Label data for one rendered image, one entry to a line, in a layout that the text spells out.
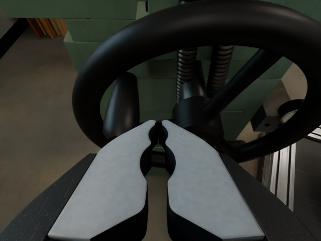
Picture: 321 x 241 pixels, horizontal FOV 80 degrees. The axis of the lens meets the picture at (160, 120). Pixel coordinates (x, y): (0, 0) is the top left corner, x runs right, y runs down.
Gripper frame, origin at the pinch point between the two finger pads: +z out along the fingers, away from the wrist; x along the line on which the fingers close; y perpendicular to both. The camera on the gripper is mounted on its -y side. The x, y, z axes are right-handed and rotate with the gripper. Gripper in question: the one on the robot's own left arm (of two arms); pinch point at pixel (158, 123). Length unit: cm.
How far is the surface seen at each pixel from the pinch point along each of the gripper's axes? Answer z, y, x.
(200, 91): 12.7, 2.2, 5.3
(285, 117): 27.9, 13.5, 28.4
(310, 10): 23.0, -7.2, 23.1
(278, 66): 28.5, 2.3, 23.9
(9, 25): 161, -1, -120
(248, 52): 14.9, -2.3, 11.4
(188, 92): 12.7, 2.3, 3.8
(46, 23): 159, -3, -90
